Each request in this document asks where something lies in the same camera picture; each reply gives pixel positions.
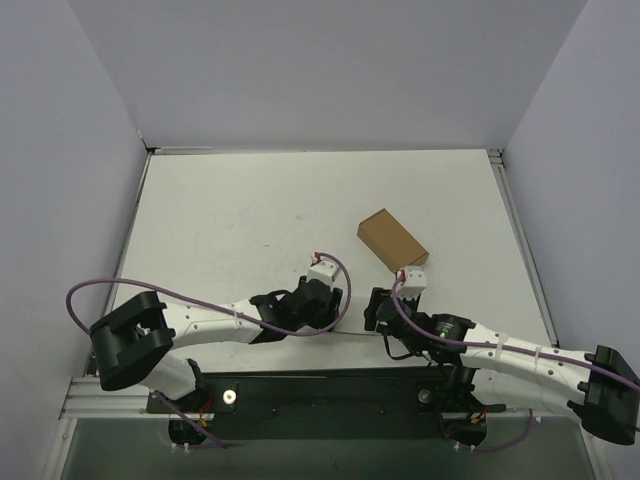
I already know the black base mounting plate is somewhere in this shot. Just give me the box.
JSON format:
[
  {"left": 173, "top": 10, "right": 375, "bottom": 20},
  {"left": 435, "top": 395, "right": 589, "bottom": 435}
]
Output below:
[{"left": 176, "top": 366, "right": 506, "bottom": 444}]

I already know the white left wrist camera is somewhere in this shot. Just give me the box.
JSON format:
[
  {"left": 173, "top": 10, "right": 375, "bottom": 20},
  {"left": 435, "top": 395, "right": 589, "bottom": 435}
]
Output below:
[{"left": 306, "top": 252, "right": 339, "bottom": 289}]

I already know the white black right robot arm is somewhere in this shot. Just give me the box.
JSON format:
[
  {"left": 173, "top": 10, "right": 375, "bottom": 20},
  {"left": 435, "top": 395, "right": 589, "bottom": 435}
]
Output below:
[{"left": 364, "top": 287, "right": 639, "bottom": 446}]

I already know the aluminium table frame rail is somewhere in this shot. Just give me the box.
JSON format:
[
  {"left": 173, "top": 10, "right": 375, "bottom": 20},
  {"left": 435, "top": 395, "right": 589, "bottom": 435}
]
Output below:
[{"left": 59, "top": 147, "right": 559, "bottom": 421}]

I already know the brown folded cardboard box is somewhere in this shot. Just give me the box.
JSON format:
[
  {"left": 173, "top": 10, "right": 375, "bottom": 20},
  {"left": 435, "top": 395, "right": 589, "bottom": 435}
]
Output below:
[{"left": 357, "top": 209, "right": 430, "bottom": 272}]

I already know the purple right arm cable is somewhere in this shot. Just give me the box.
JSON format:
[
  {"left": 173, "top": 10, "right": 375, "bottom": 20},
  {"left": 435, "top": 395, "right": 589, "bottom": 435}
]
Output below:
[{"left": 391, "top": 272, "right": 640, "bottom": 454}]

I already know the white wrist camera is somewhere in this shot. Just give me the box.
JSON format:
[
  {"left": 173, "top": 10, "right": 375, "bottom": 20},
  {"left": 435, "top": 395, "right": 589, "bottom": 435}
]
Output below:
[
  {"left": 306, "top": 252, "right": 339, "bottom": 289},
  {"left": 396, "top": 265, "right": 427, "bottom": 301}
]

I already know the white paper box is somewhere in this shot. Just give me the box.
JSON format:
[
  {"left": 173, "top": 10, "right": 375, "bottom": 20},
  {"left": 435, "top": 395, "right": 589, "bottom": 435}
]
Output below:
[{"left": 329, "top": 329, "right": 382, "bottom": 338}]

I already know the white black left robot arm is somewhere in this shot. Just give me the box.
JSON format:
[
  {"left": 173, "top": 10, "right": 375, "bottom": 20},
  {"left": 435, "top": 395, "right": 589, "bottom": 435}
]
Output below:
[{"left": 89, "top": 276, "right": 343, "bottom": 412}]

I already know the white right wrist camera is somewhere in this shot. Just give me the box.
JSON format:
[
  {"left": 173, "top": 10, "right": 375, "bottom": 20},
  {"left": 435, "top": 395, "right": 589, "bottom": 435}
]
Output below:
[{"left": 396, "top": 265, "right": 427, "bottom": 301}]

